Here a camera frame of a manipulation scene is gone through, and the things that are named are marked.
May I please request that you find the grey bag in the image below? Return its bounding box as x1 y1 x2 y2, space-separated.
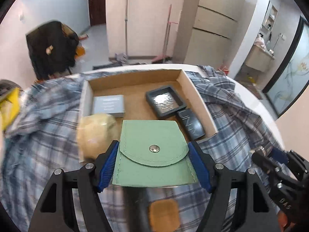
0 79 22 95

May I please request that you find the brown door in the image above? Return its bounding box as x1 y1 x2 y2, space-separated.
88 0 107 26

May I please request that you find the small grey box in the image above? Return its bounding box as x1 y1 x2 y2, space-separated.
91 94 125 118

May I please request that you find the grey handled mop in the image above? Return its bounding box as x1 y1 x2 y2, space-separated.
109 0 155 64

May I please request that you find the cardboard box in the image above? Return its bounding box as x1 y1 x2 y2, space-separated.
80 69 219 143

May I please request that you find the small black box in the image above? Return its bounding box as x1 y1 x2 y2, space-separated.
177 109 205 141

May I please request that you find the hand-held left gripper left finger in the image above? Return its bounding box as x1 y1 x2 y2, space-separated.
28 140 120 232

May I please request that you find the person's right hand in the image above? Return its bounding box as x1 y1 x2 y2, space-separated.
277 210 294 232

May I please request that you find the amber translucent case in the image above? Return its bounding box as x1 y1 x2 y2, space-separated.
148 199 180 232

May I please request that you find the beige refrigerator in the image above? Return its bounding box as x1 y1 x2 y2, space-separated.
174 0 249 64

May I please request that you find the blue plaid shirt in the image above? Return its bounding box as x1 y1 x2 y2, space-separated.
0 65 288 232

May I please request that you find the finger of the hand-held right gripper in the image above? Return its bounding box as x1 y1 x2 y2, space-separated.
251 147 290 177
270 147 289 165

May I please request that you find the cream round jar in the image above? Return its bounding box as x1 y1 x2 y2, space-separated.
77 113 117 162

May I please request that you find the wall niche shelf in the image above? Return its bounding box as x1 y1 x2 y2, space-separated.
262 1 278 32

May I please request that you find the floral glass door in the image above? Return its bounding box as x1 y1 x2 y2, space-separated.
263 16 309 116

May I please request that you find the beige vanity cabinet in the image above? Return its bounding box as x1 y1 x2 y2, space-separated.
245 45 276 72

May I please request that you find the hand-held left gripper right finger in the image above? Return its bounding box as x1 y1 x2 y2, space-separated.
187 141 282 232

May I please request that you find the black square frame case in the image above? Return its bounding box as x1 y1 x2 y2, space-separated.
145 85 187 120

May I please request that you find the green snap pouch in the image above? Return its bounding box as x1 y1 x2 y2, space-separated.
112 119 199 188

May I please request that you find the pink broom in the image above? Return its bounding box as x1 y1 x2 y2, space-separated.
152 4 179 63

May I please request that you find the yellow paper bag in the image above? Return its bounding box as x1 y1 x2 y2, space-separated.
0 88 21 131

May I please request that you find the chair with black jacket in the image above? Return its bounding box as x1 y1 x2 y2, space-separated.
26 21 80 80

